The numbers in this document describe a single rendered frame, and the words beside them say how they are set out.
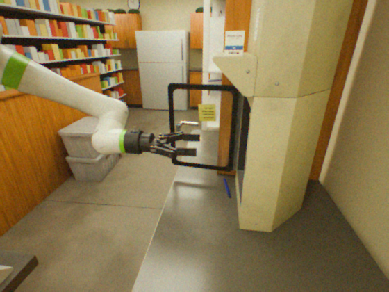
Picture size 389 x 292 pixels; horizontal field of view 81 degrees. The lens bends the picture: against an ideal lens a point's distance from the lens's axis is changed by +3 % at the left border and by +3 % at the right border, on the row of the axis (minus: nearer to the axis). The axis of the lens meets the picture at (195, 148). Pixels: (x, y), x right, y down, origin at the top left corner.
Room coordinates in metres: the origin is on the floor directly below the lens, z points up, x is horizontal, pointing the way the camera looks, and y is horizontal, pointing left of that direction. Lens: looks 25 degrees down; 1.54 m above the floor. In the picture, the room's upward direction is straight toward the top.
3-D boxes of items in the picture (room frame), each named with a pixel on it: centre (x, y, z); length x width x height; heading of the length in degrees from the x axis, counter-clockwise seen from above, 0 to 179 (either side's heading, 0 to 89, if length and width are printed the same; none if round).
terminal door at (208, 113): (0.96, -0.03, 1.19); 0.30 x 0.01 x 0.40; 76
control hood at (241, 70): (0.77, -0.12, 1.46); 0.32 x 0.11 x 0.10; 173
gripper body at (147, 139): (0.79, 0.16, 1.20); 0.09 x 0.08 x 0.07; 84
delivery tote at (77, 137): (2.61, 1.29, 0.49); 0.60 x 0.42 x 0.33; 173
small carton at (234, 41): (0.69, -0.11, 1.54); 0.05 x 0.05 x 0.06; 78
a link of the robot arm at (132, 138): (0.80, 0.23, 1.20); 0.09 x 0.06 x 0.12; 174
